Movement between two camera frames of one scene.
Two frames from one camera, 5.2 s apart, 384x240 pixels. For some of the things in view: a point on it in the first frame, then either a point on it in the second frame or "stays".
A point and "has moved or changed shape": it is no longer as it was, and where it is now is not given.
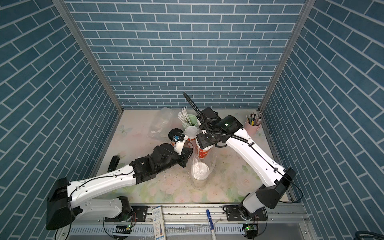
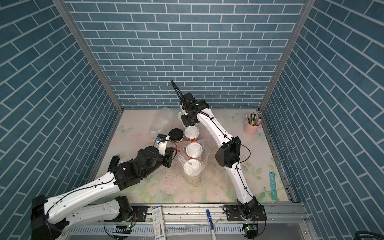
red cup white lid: x=203 y=152 has moved or changed shape
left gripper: x=186 y=152 -> x=168 y=156
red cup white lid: x=191 y=132 stays
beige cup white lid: x=199 y=172 has moved or changed shape
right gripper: x=201 y=141 -> x=186 y=124
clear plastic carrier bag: x=200 y=169 has moved or changed shape
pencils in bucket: x=253 y=119 stays
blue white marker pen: x=211 y=225 stays
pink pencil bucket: x=250 y=129 stays
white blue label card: x=159 y=223 stays
